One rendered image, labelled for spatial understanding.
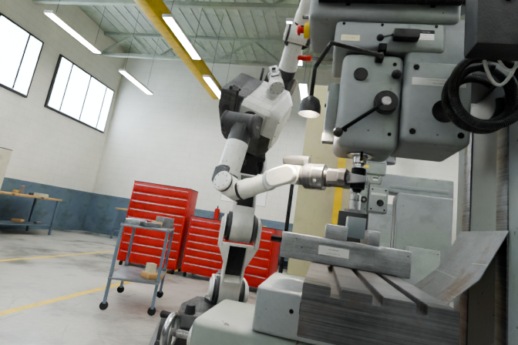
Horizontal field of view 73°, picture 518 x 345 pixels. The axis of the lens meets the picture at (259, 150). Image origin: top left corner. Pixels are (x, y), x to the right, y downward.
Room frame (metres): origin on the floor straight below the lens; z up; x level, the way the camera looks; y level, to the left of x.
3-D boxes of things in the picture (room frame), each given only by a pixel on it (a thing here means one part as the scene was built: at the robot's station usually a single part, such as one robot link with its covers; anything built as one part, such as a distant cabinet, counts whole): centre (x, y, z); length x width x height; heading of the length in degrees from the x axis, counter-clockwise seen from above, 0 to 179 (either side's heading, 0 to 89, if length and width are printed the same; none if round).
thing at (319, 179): (1.15, -0.25, 1.22); 0.13 x 0.12 x 0.10; 154
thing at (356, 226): (1.05, -0.32, 1.07); 0.06 x 0.05 x 0.06; 169
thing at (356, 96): (1.11, -0.34, 1.47); 0.21 x 0.19 x 0.32; 168
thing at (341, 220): (1.55, -0.46, 1.06); 0.22 x 0.12 x 0.20; 161
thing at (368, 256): (1.06, -0.29, 1.01); 0.35 x 0.15 x 0.11; 79
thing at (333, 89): (1.14, -0.22, 1.45); 0.04 x 0.04 x 0.21; 78
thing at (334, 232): (1.06, -0.26, 1.05); 0.15 x 0.06 x 0.04; 169
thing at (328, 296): (1.16, -0.34, 0.92); 1.24 x 0.23 x 0.08; 168
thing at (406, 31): (0.97, -0.37, 1.66); 0.12 x 0.04 x 0.04; 78
